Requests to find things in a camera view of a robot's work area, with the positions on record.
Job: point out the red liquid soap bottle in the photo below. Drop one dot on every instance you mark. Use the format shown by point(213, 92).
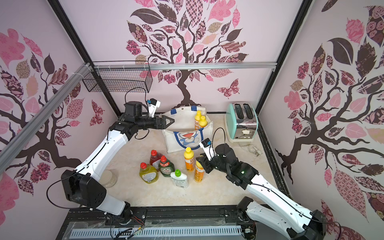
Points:
point(155, 159)

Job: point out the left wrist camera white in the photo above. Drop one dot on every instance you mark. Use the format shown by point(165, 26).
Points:
point(153, 104)

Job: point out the white canvas shopping bag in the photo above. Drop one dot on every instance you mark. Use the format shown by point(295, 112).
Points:
point(182, 133)

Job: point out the yellow-green soap bottle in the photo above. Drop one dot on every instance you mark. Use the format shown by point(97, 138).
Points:
point(148, 173)

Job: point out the round beige lid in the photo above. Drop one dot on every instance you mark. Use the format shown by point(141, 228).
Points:
point(108, 179)

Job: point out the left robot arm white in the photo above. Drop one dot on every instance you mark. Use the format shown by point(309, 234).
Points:
point(82, 185)

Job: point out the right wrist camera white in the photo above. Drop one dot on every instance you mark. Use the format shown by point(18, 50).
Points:
point(207, 147)

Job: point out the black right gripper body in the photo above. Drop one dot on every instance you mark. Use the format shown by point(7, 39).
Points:
point(205, 163)

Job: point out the orange dish soap bottle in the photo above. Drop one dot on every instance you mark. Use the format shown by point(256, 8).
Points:
point(199, 172)
point(203, 122)
point(197, 120)
point(189, 159)

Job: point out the aluminium rail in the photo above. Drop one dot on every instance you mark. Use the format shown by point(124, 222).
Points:
point(11, 150)
point(198, 66)

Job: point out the black base frame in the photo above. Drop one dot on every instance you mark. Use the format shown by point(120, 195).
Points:
point(160, 223)

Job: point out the aluminium rail back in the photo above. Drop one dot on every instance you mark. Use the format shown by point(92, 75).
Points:
point(198, 66)

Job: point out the white bottle green cap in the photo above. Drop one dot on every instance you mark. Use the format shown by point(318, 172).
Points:
point(179, 179)

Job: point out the mint chrome toaster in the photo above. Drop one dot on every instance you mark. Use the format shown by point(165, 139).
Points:
point(241, 122)

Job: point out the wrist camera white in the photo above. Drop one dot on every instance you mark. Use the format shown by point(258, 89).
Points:
point(207, 147)
point(153, 104)

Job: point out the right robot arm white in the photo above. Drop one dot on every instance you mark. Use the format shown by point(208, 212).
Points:
point(282, 214)

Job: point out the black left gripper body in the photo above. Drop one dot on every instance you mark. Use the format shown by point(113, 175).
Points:
point(149, 122)

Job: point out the aluminium rail left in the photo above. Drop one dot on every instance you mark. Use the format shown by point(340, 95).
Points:
point(11, 150)

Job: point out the black wire mesh basket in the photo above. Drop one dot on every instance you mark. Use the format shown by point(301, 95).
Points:
point(120, 77)

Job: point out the dark green soap bottle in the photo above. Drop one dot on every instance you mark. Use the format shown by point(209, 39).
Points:
point(166, 167)

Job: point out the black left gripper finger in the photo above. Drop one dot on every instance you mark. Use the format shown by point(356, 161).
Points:
point(165, 126)
point(168, 119)

